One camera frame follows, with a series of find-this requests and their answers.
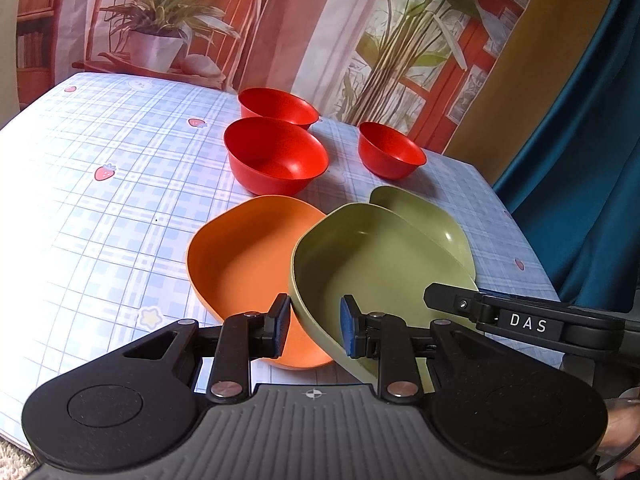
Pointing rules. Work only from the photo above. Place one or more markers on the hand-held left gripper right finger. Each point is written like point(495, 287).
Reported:
point(347, 327)

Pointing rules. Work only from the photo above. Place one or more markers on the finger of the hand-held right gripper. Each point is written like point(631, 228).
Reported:
point(450, 297)

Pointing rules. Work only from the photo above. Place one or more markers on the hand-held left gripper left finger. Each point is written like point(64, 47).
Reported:
point(284, 325)

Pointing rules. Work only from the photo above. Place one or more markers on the red bowl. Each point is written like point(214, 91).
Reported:
point(277, 105)
point(272, 152)
point(387, 152)

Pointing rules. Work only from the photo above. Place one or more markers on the person's right hand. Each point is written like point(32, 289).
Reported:
point(625, 430)

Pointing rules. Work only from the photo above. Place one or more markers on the blue curtain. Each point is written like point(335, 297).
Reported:
point(590, 170)

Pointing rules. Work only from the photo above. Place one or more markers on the blue plaid tablecloth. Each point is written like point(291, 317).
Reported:
point(110, 220)

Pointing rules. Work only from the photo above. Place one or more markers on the yellow curtain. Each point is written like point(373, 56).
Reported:
point(540, 70)

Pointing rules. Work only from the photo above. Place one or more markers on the printed backdrop cloth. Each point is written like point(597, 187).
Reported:
point(300, 25)

